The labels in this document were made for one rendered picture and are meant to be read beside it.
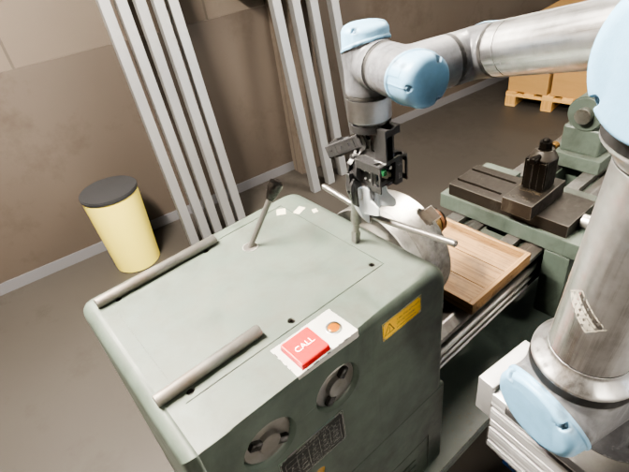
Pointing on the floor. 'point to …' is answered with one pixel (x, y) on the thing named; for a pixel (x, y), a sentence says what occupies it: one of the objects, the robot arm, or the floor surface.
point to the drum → (121, 222)
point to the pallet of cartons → (548, 83)
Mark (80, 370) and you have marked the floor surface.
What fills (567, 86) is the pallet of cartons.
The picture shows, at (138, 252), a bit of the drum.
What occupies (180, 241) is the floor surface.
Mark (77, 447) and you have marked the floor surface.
